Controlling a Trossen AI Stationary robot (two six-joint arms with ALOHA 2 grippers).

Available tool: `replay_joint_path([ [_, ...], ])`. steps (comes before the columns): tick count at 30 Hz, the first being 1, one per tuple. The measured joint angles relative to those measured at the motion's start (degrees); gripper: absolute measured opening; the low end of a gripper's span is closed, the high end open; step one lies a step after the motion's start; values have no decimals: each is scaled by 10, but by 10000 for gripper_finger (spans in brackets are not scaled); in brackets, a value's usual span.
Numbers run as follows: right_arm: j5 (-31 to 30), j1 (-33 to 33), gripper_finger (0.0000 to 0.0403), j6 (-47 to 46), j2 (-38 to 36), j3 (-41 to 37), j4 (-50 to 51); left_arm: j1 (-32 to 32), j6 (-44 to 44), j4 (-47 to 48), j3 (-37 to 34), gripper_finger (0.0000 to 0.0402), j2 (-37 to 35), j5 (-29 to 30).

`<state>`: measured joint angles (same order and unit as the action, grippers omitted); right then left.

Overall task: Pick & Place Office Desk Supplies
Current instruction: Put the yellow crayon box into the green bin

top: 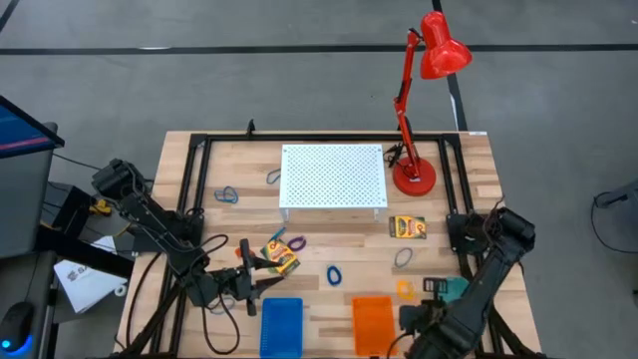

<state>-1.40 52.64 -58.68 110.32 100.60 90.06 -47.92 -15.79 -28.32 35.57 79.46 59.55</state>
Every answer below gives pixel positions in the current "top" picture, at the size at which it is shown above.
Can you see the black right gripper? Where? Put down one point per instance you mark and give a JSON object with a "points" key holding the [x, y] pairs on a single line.
{"points": [[414, 319]]}

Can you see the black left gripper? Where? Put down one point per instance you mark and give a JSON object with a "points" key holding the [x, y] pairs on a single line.
{"points": [[229, 286]]}

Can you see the yellow green crayon box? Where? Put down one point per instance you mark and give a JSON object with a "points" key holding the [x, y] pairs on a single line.
{"points": [[281, 256], [408, 227]]}

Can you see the orange plastic basket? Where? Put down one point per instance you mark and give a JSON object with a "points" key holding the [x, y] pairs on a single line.
{"points": [[374, 326]]}

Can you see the blue plastic basket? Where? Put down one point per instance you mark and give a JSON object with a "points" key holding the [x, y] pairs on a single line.
{"points": [[281, 329]]}

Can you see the blue rubber band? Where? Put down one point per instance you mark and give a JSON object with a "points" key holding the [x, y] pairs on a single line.
{"points": [[216, 194], [234, 198]]}

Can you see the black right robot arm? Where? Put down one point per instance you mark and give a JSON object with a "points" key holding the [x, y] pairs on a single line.
{"points": [[493, 269]]}

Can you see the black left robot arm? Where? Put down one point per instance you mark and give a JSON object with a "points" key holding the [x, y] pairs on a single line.
{"points": [[149, 214]]}

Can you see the black side desk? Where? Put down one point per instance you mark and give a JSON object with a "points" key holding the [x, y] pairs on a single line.
{"points": [[35, 279]]}

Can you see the red desk lamp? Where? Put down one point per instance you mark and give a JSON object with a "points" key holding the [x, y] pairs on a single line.
{"points": [[441, 50]]}

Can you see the white perforated metal shelf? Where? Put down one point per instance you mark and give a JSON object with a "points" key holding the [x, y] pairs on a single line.
{"points": [[331, 174]]}

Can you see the small black clamp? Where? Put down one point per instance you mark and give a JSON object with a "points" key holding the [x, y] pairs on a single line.
{"points": [[250, 128]]}

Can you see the yellow plug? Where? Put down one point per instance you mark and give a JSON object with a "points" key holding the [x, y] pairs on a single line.
{"points": [[101, 207]]}

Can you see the white paper sheet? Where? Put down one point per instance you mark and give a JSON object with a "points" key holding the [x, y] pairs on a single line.
{"points": [[85, 286]]}

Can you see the white sticker label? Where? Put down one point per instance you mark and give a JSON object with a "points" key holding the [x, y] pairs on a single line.
{"points": [[477, 133]]}

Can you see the black box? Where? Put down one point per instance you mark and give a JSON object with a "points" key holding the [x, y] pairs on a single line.
{"points": [[70, 204]]}

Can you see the grey cabinet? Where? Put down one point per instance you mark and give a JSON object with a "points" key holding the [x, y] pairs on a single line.
{"points": [[25, 199]]}

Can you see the black computer mouse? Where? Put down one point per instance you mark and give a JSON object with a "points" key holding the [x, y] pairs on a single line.
{"points": [[17, 324]]}

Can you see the monitor with blue screen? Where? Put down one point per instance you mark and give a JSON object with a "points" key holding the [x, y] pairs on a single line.
{"points": [[20, 132]]}

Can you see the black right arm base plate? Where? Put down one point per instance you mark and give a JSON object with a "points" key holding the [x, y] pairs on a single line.
{"points": [[456, 234]]}

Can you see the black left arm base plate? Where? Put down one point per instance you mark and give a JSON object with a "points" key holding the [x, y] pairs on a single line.
{"points": [[149, 244]]}

